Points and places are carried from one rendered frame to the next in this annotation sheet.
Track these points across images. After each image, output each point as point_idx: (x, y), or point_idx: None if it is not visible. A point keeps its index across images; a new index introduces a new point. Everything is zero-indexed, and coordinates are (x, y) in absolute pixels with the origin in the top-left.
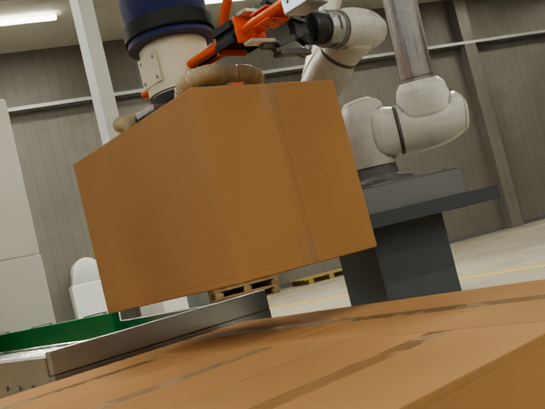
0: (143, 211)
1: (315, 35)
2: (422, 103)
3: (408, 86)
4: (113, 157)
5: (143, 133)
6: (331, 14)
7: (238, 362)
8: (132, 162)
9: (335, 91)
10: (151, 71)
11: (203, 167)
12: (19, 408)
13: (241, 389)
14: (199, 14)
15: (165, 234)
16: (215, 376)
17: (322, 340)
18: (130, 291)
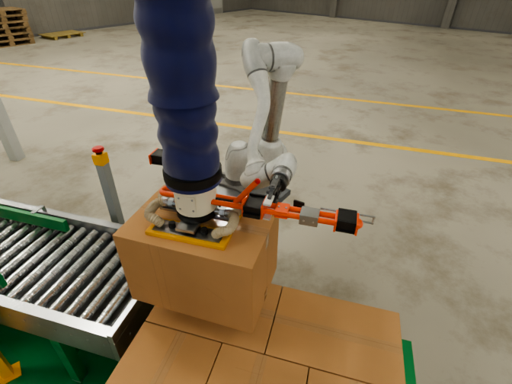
0: (184, 284)
1: (280, 190)
2: (272, 155)
3: (268, 145)
4: (162, 255)
5: (199, 262)
6: (289, 177)
7: (267, 382)
8: (182, 266)
9: None
10: (188, 206)
11: (247, 296)
12: None
13: None
14: (221, 173)
15: (201, 299)
16: None
17: (292, 360)
18: (158, 301)
